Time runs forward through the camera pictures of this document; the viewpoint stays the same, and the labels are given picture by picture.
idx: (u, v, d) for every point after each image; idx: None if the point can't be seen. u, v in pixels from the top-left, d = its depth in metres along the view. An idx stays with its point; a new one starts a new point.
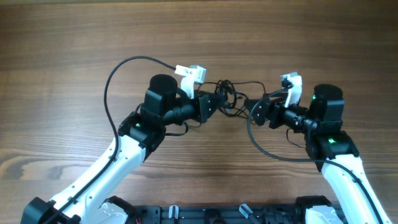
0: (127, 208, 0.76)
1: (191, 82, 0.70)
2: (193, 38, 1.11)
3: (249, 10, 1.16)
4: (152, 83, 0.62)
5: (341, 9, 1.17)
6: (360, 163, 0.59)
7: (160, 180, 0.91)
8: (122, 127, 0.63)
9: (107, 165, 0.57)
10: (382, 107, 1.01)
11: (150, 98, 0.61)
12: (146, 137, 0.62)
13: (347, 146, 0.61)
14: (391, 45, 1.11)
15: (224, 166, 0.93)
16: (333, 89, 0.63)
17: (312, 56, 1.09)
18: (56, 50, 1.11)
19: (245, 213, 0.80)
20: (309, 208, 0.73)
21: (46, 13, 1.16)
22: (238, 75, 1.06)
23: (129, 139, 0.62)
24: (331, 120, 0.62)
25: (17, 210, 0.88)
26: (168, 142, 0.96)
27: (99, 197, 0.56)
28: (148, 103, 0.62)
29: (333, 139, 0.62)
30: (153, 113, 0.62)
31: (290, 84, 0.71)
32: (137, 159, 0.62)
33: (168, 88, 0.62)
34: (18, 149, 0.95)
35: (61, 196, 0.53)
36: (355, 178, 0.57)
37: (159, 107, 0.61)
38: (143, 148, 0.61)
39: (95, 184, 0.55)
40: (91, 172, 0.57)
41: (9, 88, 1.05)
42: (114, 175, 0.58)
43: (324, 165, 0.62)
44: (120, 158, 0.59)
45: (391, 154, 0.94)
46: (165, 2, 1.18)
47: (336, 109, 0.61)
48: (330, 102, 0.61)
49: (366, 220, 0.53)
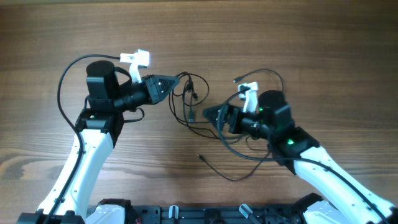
0: (122, 202, 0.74)
1: (135, 67, 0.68)
2: (194, 39, 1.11)
3: (249, 10, 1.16)
4: (88, 71, 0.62)
5: (341, 9, 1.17)
6: (324, 152, 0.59)
7: (160, 180, 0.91)
8: (79, 124, 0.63)
9: (78, 160, 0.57)
10: (382, 107, 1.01)
11: (93, 84, 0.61)
12: (105, 124, 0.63)
13: (306, 141, 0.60)
14: (390, 45, 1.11)
15: (224, 166, 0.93)
16: (275, 95, 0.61)
17: (312, 56, 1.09)
18: (56, 49, 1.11)
19: (245, 213, 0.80)
20: (306, 211, 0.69)
21: (46, 12, 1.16)
22: (238, 75, 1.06)
23: (88, 131, 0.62)
24: (285, 124, 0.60)
25: (17, 210, 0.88)
26: (168, 142, 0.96)
27: (84, 189, 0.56)
28: (94, 91, 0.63)
29: (292, 140, 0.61)
30: (103, 99, 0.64)
31: (247, 88, 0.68)
32: (106, 144, 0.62)
33: (105, 70, 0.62)
34: (18, 150, 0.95)
35: (47, 201, 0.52)
36: (325, 168, 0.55)
37: (105, 92, 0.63)
38: (106, 133, 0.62)
39: (74, 178, 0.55)
40: (66, 169, 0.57)
41: (8, 87, 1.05)
42: (89, 165, 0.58)
43: (293, 164, 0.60)
44: (89, 149, 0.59)
45: (390, 154, 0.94)
46: (165, 3, 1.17)
47: (284, 115, 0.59)
48: (277, 111, 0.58)
49: (352, 202, 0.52)
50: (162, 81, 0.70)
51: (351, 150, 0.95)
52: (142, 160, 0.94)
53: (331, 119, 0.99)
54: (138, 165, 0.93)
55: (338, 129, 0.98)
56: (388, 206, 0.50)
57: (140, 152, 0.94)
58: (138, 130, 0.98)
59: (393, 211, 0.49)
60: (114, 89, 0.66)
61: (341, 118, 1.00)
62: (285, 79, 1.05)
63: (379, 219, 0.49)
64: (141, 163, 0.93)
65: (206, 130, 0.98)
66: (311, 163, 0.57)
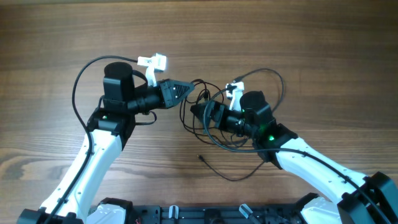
0: (123, 203, 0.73)
1: (152, 70, 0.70)
2: (194, 39, 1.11)
3: (249, 10, 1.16)
4: (107, 72, 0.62)
5: (341, 9, 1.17)
6: (302, 140, 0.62)
7: (160, 180, 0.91)
8: (91, 123, 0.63)
9: (86, 161, 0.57)
10: (382, 107, 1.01)
11: (109, 85, 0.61)
12: (116, 126, 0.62)
13: (287, 137, 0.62)
14: (390, 45, 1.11)
15: (223, 166, 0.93)
16: (255, 96, 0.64)
17: (312, 56, 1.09)
18: (56, 49, 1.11)
19: (245, 213, 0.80)
20: (302, 210, 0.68)
21: (46, 12, 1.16)
22: (237, 75, 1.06)
23: (99, 131, 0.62)
24: (267, 122, 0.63)
25: (17, 210, 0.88)
26: (168, 142, 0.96)
27: (87, 191, 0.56)
28: (109, 93, 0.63)
29: (273, 136, 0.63)
30: (117, 101, 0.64)
31: (233, 87, 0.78)
32: (114, 147, 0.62)
33: (124, 73, 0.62)
34: (18, 149, 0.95)
35: (50, 201, 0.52)
36: (302, 154, 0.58)
37: (120, 94, 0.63)
38: (117, 136, 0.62)
39: (80, 180, 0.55)
40: (73, 169, 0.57)
41: (8, 87, 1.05)
42: (96, 167, 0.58)
43: (276, 157, 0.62)
44: (97, 151, 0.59)
45: (390, 154, 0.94)
46: (165, 3, 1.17)
47: (265, 114, 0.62)
48: (258, 111, 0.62)
49: (329, 179, 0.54)
50: (176, 87, 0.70)
51: (351, 150, 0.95)
52: (143, 160, 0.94)
53: (331, 119, 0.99)
54: (138, 165, 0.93)
55: (338, 128, 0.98)
56: (362, 177, 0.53)
57: (140, 152, 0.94)
58: (138, 130, 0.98)
59: (365, 180, 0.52)
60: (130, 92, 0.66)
61: (341, 118, 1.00)
62: (285, 79, 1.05)
63: (354, 190, 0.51)
64: (141, 163, 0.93)
65: None
66: (289, 152, 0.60)
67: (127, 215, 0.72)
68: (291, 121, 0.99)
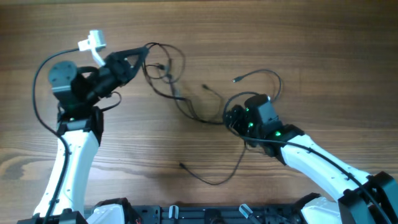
0: (118, 201, 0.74)
1: (93, 50, 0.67)
2: (194, 39, 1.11)
3: (249, 10, 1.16)
4: (50, 79, 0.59)
5: (341, 8, 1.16)
6: (308, 137, 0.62)
7: (160, 180, 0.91)
8: (60, 128, 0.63)
9: (66, 161, 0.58)
10: (382, 107, 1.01)
11: (60, 92, 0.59)
12: (86, 123, 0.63)
13: (292, 132, 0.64)
14: (390, 45, 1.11)
15: (223, 166, 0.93)
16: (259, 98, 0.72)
17: (312, 56, 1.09)
18: (56, 50, 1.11)
19: (245, 213, 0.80)
20: (303, 207, 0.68)
21: (46, 12, 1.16)
22: (237, 74, 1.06)
23: (71, 133, 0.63)
24: (270, 119, 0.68)
25: (17, 210, 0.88)
26: (168, 142, 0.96)
27: (76, 188, 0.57)
28: (63, 98, 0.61)
29: (279, 132, 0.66)
30: (76, 102, 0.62)
31: None
32: (91, 142, 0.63)
33: (69, 75, 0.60)
34: (18, 149, 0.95)
35: (41, 206, 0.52)
36: (308, 150, 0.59)
37: (75, 96, 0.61)
38: (89, 132, 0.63)
39: (66, 180, 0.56)
40: (55, 173, 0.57)
41: (9, 88, 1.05)
42: (78, 164, 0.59)
43: (282, 152, 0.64)
44: (74, 150, 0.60)
45: (390, 154, 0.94)
46: (165, 2, 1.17)
47: (267, 109, 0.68)
48: (259, 106, 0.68)
49: (333, 176, 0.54)
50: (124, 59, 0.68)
51: (351, 150, 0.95)
52: (143, 160, 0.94)
53: (331, 119, 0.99)
54: (138, 165, 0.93)
55: (338, 128, 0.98)
56: (365, 176, 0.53)
57: (140, 153, 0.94)
58: (138, 130, 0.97)
59: (369, 179, 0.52)
60: (83, 89, 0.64)
61: (341, 118, 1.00)
62: (285, 79, 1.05)
63: (356, 186, 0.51)
64: (141, 163, 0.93)
65: (206, 130, 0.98)
66: (296, 148, 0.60)
67: (124, 211, 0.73)
68: (291, 121, 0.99)
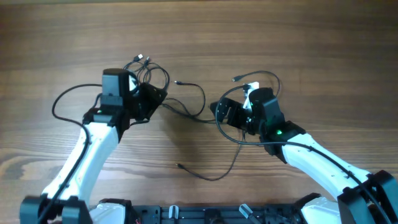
0: (122, 202, 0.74)
1: None
2: (194, 39, 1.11)
3: (249, 10, 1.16)
4: (106, 71, 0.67)
5: (341, 9, 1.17)
6: (310, 135, 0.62)
7: (161, 180, 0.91)
8: (86, 117, 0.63)
9: (85, 148, 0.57)
10: (382, 107, 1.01)
11: (108, 81, 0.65)
12: (111, 118, 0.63)
13: (293, 130, 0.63)
14: (390, 45, 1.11)
15: (224, 166, 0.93)
16: (264, 91, 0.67)
17: (312, 56, 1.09)
18: (56, 49, 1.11)
19: (245, 213, 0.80)
20: (303, 206, 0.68)
21: (46, 12, 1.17)
22: (238, 74, 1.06)
23: (94, 124, 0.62)
24: (273, 116, 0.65)
25: (15, 210, 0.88)
26: (169, 142, 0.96)
27: (88, 177, 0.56)
28: (107, 89, 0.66)
29: (280, 130, 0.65)
30: (114, 96, 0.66)
31: (248, 87, 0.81)
32: (112, 137, 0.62)
33: (120, 71, 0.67)
34: (18, 149, 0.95)
35: (51, 186, 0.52)
36: (309, 148, 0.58)
37: (119, 89, 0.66)
38: (112, 127, 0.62)
39: (81, 166, 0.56)
40: (73, 158, 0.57)
41: (9, 88, 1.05)
42: (96, 154, 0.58)
43: (283, 151, 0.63)
44: (95, 140, 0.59)
45: (391, 154, 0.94)
46: (165, 3, 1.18)
47: (273, 107, 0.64)
48: (265, 103, 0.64)
49: (332, 173, 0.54)
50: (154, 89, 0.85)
51: (351, 150, 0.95)
52: (143, 160, 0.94)
53: (331, 119, 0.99)
54: (138, 165, 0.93)
55: (338, 128, 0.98)
56: (365, 174, 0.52)
57: (141, 152, 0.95)
58: (138, 130, 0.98)
59: (369, 178, 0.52)
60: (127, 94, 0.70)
61: (341, 118, 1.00)
62: (285, 79, 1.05)
63: (356, 185, 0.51)
64: (140, 163, 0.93)
65: (205, 130, 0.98)
66: (296, 147, 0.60)
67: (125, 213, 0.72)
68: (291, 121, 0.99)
